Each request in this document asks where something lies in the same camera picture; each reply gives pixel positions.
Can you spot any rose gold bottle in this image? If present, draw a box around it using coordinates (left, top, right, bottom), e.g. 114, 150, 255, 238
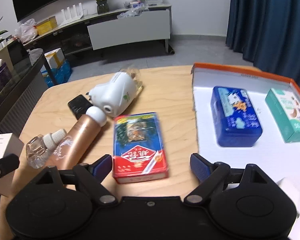
46, 106, 107, 170

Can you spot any yellow box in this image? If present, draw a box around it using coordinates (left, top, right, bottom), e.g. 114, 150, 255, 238
36, 16, 57, 35

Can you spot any black power adapter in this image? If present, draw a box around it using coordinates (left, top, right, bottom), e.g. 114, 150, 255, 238
68, 94, 93, 120

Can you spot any orange-rimmed white tray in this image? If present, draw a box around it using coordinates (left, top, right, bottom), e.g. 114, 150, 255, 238
192, 63, 300, 239

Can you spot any black side table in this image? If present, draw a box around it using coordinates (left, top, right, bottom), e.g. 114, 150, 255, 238
0, 40, 52, 136

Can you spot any white router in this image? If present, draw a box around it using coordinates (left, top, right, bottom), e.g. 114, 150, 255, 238
60, 3, 84, 26

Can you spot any white tv cabinet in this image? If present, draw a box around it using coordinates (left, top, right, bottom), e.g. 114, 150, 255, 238
24, 3, 174, 57

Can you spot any blue curtain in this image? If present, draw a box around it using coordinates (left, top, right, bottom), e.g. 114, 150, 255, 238
225, 0, 300, 87

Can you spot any red blue card box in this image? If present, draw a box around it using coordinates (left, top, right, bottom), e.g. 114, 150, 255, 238
113, 112, 169, 184

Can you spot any white labelled box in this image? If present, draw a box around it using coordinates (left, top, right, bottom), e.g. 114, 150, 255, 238
0, 133, 24, 197

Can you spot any white plug-in vaporizer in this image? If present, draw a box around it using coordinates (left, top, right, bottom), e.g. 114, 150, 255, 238
88, 67, 143, 118

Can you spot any clear refill bottle white cap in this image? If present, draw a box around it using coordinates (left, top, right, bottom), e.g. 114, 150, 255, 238
26, 129, 66, 169

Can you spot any teal rectangular box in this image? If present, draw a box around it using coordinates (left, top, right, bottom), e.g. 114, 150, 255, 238
265, 88, 300, 142

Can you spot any blue bag on floor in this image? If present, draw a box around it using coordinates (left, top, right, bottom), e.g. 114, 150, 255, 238
41, 60, 72, 87

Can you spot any blue rectangular box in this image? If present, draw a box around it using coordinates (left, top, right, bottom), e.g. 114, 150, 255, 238
210, 86, 263, 147

